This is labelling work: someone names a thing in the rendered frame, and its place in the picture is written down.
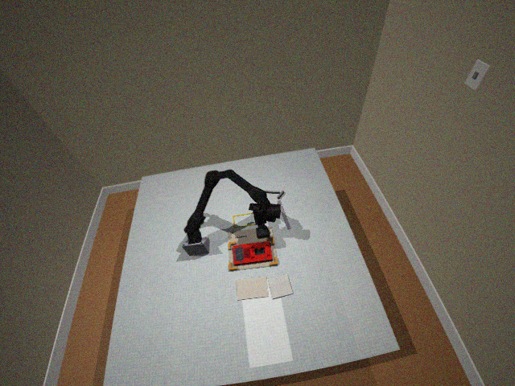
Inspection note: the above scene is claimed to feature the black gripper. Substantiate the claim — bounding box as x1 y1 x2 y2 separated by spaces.
254 215 270 239

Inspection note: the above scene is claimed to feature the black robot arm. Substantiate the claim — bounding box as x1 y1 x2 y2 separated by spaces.
184 170 281 244

